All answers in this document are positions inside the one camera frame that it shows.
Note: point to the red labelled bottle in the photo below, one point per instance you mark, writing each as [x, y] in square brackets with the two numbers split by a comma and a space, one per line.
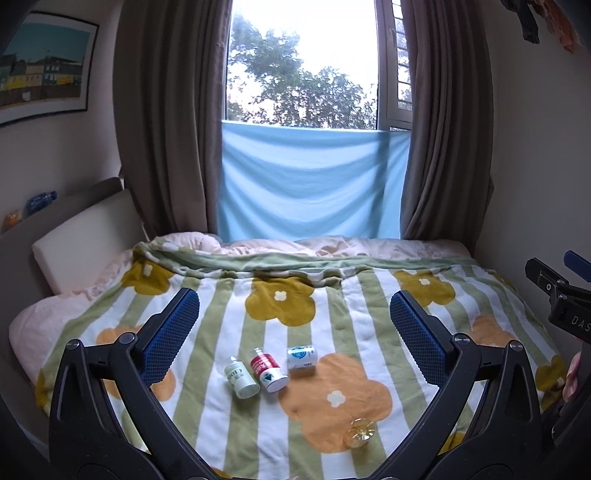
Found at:
[268, 371]

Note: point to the dark hanging garment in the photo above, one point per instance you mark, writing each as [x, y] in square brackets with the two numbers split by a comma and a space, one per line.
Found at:
[526, 21]

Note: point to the floral striped blanket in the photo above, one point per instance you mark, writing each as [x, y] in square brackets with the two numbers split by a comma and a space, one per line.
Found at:
[295, 323]

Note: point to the person's right hand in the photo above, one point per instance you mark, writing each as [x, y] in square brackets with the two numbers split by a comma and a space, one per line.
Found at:
[572, 376]

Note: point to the small white container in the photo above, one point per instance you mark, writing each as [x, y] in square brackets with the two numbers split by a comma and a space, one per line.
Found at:
[301, 359]

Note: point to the white window frame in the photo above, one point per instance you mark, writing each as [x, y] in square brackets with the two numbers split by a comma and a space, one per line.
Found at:
[390, 92]

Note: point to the clear glass cup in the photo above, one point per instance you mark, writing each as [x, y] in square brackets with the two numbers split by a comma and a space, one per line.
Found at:
[360, 433]

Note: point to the brown curtain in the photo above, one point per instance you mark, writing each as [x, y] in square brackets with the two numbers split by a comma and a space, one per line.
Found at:
[443, 138]
[171, 115]

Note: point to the cream headboard cushion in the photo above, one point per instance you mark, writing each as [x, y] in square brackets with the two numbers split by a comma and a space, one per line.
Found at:
[92, 235]

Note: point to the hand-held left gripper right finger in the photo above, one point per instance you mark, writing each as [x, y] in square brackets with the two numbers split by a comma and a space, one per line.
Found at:
[418, 344]

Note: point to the tree outside window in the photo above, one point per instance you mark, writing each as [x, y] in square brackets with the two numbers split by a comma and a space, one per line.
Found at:
[314, 97]

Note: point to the orange hanging garment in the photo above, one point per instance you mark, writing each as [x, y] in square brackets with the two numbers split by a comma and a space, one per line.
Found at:
[561, 23]

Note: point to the white bottle green label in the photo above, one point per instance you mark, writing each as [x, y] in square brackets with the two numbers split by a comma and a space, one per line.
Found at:
[240, 378]

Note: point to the grey bed headboard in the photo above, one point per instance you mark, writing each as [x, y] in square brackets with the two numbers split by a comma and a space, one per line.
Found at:
[64, 207]

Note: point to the light blue cloth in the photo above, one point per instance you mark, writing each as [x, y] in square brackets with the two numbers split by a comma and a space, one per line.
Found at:
[309, 184]

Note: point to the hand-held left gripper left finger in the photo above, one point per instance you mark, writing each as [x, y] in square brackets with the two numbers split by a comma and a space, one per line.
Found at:
[170, 339]

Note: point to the small orange object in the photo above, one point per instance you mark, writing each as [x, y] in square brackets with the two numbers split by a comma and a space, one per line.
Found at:
[11, 220]

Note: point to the framed wall picture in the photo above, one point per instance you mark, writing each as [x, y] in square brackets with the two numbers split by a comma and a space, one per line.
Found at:
[41, 69]

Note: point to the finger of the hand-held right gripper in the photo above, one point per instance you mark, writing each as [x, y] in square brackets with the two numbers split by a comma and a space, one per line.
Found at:
[579, 262]
[547, 281]

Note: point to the blue plastic bottle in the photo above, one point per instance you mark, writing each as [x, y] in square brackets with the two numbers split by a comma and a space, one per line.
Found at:
[41, 201]

